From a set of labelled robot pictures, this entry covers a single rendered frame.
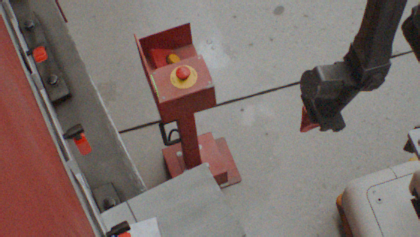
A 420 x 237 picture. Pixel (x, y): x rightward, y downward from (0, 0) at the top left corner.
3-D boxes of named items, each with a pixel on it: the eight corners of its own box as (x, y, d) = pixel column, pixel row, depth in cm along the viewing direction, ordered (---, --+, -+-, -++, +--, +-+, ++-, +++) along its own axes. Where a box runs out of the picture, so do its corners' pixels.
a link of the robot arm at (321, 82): (389, 77, 111) (371, 40, 115) (343, 77, 106) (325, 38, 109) (354, 112, 120) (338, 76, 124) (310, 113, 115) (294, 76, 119)
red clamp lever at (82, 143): (95, 151, 115) (83, 129, 107) (76, 161, 115) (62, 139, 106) (91, 144, 116) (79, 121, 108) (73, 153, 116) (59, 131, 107)
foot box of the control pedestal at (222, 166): (242, 181, 234) (242, 169, 223) (180, 203, 231) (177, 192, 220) (223, 136, 243) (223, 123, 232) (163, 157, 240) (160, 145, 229)
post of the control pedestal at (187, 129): (202, 163, 225) (190, 91, 177) (188, 169, 224) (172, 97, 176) (197, 151, 227) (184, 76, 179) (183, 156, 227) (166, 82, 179)
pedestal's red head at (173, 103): (217, 106, 174) (214, 73, 158) (163, 124, 173) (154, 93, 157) (193, 50, 183) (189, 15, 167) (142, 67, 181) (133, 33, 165)
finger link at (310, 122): (293, 141, 130) (316, 118, 123) (282, 112, 133) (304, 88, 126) (318, 139, 133) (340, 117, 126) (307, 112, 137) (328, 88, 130)
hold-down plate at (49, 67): (73, 97, 153) (70, 91, 151) (54, 106, 152) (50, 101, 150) (36, 16, 166) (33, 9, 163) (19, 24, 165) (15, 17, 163)
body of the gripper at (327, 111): (318, 133, 123) (337, 113, 117) (301, 91, 127) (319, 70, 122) (342, 131, 126) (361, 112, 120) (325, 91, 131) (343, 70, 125)
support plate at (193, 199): (246, 235, 123) (246, 234, 122) (129, 294, 119) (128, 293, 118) (205, 163, 131) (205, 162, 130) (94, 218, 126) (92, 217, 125)
